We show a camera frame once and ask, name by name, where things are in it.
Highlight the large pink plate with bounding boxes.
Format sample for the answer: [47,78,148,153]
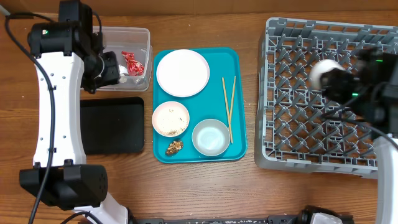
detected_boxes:
[156,49,210,98]

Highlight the red strawberry candy wrapper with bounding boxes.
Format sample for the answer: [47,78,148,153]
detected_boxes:
[121,51,145,76]

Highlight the grey dishwasher rack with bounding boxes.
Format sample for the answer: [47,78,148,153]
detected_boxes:
[254,17,397,179]

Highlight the small pink bowl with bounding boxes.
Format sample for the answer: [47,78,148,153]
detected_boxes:
[152,101,190,138]

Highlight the black rectangular tray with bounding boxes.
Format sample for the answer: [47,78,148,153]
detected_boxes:
[80,96,144,155]

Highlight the white tissue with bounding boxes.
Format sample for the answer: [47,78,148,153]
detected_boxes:
[119,65,129,83]

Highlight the wooden chopstick right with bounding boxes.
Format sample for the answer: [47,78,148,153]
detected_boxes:
[229,76,236,134]

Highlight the cream white cup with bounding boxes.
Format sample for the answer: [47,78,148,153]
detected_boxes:
[308,59,344,90]

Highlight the wooden chopstick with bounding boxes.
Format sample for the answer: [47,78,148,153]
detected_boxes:
[221,77,233,144]
[229,76,236,134]

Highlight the wooden chopstick left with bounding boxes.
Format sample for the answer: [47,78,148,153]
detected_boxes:
[221,77,233,144]

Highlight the teal serving tray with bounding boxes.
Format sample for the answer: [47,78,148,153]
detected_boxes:
[152,47,248,164]

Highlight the brown food scrap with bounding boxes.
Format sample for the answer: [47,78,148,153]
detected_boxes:
[165,140,183,156]

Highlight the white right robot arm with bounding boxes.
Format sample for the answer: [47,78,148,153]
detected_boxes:
[309,48,397,223]

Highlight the white rice pile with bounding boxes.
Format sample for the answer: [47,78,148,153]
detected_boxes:
[157,108,188,136]

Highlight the grey white bowl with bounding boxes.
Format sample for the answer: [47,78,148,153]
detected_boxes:
[192,119,231,157]

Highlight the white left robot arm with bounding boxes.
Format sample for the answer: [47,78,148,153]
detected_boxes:
[19,1,134,223]

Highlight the clear plastic waste bin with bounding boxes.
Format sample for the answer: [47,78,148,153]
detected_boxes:
[93,27,152,91]

